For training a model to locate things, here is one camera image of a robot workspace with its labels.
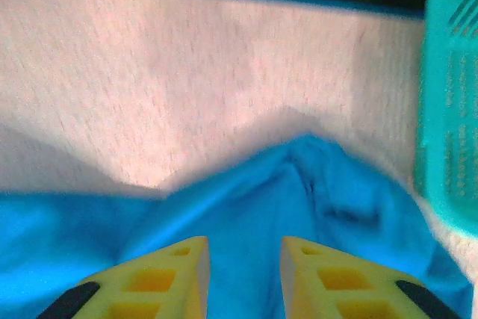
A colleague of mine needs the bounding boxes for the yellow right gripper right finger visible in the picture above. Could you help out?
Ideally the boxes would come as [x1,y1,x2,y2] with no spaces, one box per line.
[280,235,464,319]

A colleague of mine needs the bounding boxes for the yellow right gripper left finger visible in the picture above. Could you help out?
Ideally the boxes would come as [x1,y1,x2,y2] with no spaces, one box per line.
[35,235,211,319]

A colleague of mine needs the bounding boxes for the blue t-shirt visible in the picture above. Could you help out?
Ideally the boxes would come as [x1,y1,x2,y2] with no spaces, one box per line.
[0,134,475,319]

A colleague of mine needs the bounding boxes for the teal plastic basket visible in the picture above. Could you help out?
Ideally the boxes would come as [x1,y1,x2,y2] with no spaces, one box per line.
[412,0,478,240]

